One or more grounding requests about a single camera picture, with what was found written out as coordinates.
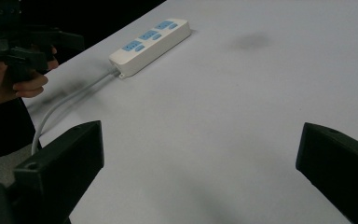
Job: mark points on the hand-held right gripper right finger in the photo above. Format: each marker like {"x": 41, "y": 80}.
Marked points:
{"x": 338, "y": 165}

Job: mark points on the white power strip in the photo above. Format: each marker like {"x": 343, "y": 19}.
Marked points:
{"x": 150, "y": 46}

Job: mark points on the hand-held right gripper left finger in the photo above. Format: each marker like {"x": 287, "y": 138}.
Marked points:
{"x": 62, "y": 168}

